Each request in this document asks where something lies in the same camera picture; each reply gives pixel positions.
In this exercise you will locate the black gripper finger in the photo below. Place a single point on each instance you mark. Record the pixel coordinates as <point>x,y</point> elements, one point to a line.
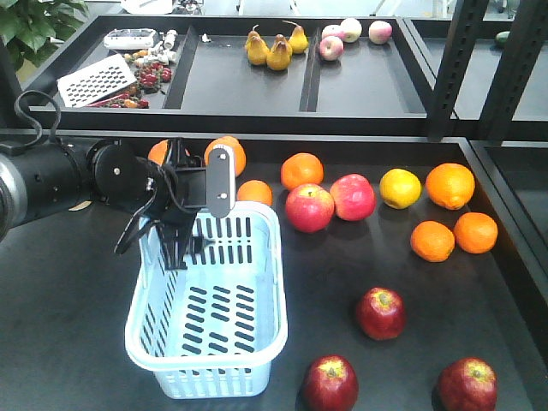
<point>174,241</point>

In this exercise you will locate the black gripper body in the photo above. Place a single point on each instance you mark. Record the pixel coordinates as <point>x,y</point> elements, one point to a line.
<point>180,182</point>

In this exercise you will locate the light blue plastic basket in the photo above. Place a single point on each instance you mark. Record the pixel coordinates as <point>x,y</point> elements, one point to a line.
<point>212,330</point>

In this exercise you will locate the large orange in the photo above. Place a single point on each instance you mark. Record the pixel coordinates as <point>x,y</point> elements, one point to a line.
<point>301,168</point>

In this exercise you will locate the white perforated tray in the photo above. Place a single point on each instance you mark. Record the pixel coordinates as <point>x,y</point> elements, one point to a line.
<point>96,81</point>

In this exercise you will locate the pink red apple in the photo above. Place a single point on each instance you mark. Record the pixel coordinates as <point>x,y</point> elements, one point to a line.
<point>309,208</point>

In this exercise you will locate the robot arm with black sleeve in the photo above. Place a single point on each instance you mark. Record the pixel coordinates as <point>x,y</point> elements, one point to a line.
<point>43,179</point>

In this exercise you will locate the green potted plant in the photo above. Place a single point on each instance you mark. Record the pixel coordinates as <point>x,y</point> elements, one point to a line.
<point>31,30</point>

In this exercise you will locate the dark red apple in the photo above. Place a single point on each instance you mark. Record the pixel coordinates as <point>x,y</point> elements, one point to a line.
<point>381,314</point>
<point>468,384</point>
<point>330,384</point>

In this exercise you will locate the yellow round fruit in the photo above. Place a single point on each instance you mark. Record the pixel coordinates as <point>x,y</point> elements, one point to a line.
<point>399,188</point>

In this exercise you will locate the black wooden produce display stand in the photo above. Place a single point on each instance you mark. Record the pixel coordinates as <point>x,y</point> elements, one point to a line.
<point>85,329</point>

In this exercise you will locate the small orange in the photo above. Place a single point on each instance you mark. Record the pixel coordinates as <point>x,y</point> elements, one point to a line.
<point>476,232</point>
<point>432,241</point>

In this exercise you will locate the orange with pointed end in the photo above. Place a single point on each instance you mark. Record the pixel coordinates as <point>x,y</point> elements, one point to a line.
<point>450,185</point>

